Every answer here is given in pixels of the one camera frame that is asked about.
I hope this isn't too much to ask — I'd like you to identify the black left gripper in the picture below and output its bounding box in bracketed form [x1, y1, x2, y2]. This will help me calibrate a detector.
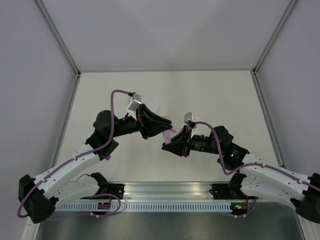
[110, 104, 173, 141]

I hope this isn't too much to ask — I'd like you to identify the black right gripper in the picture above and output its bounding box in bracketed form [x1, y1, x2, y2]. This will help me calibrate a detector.
[161, 124, 222, 157]

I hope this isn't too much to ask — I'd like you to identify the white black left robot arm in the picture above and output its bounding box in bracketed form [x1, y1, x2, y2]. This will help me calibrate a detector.
[18, 103, 172, 224]

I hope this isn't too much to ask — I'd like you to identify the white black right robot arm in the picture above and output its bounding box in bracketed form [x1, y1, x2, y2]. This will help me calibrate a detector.
[161, 121, 320, 224]

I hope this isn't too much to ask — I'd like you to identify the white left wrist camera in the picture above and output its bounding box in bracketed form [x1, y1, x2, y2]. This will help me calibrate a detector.
[126, 92, 142, 120]

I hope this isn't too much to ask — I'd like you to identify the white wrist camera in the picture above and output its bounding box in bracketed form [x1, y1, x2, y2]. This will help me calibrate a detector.
[183, 111, 198, 138]
[126, 92, 142, 120]

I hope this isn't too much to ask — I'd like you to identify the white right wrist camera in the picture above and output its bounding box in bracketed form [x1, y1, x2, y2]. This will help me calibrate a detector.
[183, 111, 198, 138]

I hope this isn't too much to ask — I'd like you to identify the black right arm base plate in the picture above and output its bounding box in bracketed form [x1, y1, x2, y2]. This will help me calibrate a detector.
[209, 183, 235, 200]

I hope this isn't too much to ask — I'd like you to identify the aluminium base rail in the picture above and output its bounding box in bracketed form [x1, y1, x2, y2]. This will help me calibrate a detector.
[57, 181, 298, 201]

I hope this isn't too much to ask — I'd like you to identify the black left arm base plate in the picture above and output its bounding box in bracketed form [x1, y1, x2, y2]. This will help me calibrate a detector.
[97, 183, 125, 200]

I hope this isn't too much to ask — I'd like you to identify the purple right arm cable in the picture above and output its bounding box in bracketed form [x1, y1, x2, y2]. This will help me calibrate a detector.
[194, 121, 320, 187]

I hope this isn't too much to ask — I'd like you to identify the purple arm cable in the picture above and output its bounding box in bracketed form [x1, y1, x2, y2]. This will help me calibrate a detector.
[194, 121, 320, 187]
[16, 89, 133, 217]

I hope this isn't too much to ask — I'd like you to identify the white slotted cable duct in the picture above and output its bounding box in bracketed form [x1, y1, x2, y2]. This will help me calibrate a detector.
[57, 201, 232, 213]

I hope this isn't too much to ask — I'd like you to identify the aluminium frame post left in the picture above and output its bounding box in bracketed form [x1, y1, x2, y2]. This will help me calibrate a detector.
[33, 0, 81, 77]

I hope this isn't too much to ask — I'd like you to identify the aluminium frame post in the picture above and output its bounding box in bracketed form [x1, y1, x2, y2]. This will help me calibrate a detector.
[33, 0, 81, 77]
[252, 0, 299, 76]

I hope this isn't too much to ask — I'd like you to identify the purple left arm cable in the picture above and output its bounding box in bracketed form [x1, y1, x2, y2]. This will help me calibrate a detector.
[16, 89, 133, 217]

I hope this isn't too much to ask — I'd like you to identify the aluminium frame post right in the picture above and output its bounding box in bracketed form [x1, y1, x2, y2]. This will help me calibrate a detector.
[252, 0, 299, 76]

